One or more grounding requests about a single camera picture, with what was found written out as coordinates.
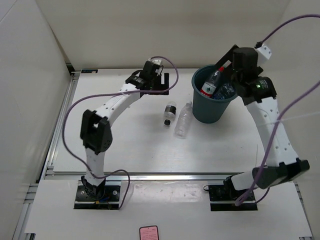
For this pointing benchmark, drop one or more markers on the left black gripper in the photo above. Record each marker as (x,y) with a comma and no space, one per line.
(160,85)

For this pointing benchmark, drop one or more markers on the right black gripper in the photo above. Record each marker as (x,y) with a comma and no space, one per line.
(228,56)

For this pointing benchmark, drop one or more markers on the blue label plastic bottle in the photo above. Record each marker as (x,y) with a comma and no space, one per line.
(226,91)

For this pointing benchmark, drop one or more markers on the red label plastic bottle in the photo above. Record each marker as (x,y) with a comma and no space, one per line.
(212,83)

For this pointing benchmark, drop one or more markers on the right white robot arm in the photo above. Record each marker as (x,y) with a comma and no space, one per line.
(280,163)

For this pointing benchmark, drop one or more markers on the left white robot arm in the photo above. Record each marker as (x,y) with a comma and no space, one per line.
(96,125)

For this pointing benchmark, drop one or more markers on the dark green plastic bin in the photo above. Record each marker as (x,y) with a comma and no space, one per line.
(205,109)

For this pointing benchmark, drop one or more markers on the black label plastic bottle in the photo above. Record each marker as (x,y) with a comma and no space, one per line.
(169,114)

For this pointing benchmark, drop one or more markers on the clear white cap bottle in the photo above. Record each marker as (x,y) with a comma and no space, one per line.
(184,121)

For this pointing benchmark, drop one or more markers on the pink smartphone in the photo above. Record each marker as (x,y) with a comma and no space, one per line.
(149,233)

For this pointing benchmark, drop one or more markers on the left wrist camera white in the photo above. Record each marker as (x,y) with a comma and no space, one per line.
(156,61)

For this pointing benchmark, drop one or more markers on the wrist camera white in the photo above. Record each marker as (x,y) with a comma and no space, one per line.
(264,53)
(156,61)

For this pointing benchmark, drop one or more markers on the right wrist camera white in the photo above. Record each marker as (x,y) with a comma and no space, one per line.
(264,53)

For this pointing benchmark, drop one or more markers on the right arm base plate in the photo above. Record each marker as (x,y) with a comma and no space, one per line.
(221,201)

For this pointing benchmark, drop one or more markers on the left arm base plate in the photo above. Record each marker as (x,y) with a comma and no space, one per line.
(107,199)

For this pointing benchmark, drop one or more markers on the aluminium table edge rail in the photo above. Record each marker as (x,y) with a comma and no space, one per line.
(51,175)

